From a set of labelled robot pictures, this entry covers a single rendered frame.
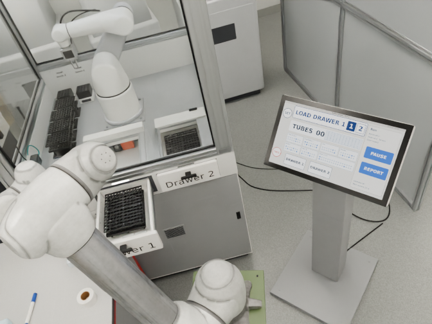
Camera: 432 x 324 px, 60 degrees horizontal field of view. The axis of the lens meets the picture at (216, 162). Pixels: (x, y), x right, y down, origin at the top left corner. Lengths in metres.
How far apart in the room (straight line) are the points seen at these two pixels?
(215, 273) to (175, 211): 0.82
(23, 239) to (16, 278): 1.06
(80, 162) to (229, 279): 0.59
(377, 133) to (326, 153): 0.20
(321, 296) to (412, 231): 0.74
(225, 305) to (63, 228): 0.57
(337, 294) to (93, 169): 1.73
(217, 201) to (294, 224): 0.80
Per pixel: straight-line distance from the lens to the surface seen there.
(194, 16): 1.40
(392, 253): 2.57
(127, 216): 1.71
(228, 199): 1.99
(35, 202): 0.92
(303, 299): 2.32
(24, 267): 1.99
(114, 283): 1.04
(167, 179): 1.79
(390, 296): 2.43
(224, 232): 2.21
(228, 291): 1.23
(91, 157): 0.94
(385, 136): 1.51
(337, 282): 2.38
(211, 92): 1.55
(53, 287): 1.84
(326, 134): 1.56
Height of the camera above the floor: 2.13
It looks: 43 degrees down
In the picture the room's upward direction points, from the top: 13 degrees counter-clockwise
